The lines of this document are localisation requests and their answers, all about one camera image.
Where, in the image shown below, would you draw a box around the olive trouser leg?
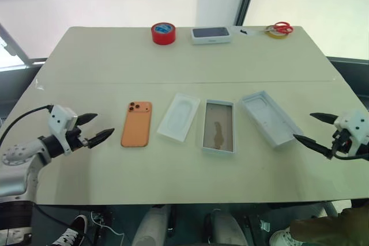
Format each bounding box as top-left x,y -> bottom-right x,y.
289,207 -> 369,244

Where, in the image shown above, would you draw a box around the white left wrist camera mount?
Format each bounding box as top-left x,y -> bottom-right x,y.
47,104 -> 78,156

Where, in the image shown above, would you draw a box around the white box with dark phone print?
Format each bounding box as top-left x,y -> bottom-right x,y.
190,26 -> 234,46

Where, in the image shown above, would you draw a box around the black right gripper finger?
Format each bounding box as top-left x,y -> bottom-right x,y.
310,112 -> 338,126
292,134 -> 334,160

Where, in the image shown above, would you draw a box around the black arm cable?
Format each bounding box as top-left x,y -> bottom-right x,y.
0,104 -> 54,146
333,130 -> 369,161

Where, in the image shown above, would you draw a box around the black sneaker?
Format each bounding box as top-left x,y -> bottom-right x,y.
51,214 -> 89,246

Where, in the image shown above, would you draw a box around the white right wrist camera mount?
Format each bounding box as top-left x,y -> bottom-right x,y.
334,109 -> 369,154

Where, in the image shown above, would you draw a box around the white sneaker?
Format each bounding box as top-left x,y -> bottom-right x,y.
269,227 -> 300,246

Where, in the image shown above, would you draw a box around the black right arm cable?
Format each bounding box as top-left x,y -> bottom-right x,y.
333,130 -> 369,161

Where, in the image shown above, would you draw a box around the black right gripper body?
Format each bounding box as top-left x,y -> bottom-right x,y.
330,128 -> 355,160

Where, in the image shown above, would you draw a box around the red handled scissors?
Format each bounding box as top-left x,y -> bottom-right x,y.
265,21 -> 295,35

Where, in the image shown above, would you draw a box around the orange smartphone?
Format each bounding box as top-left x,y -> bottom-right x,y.
120,101 -> 153,149

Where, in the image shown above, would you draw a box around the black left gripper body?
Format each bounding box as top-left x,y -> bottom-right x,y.
65,126 -> 91,152

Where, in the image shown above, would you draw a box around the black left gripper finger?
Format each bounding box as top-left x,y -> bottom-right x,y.
83,128 -> 115,149
76,112 -> 99,127

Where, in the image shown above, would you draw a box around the white plastic tray insert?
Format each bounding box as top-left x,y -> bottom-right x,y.
156,92 -> 201,143

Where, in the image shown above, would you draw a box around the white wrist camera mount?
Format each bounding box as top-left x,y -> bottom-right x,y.
47,104 -> 78,156
334,109 -> 369,154

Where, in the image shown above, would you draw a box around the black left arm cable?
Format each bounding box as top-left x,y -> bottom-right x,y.
0,104 -> 54,146

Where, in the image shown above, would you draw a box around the white box lid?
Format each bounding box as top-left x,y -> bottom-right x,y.
240,90 -> 303,151

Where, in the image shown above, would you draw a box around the grey rounded leg cover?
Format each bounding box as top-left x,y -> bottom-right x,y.
131,205 -> 170,246
206,208 -> 248,246

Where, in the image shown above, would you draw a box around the red tape roll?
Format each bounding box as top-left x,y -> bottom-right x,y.
150,22 -> 177,46

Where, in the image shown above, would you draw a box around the yellow tape roll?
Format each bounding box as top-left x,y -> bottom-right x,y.
265,25 -> 289,40

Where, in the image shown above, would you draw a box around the white box base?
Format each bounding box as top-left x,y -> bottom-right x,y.
201,99 -> 236,154

